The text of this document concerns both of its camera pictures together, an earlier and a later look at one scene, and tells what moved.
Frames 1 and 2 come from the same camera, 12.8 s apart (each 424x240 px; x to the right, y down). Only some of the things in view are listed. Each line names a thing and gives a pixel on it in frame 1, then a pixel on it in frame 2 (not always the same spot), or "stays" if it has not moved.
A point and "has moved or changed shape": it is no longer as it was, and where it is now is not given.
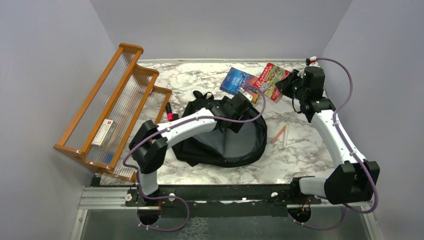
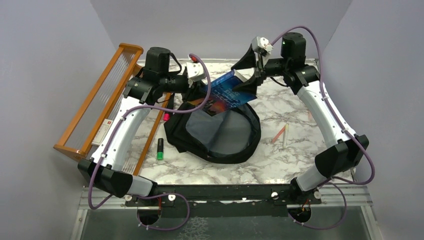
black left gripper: (235, 126) to (186, 84)
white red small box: (103, 132) stays
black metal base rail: (220, 200) stays
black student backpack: (219, 146) has moved or changed shape
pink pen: (276, 138) stays
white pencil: (285, 135) stays
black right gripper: (284, 85) to (248, 61)
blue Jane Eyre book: (234, 79) has moved or changed shape
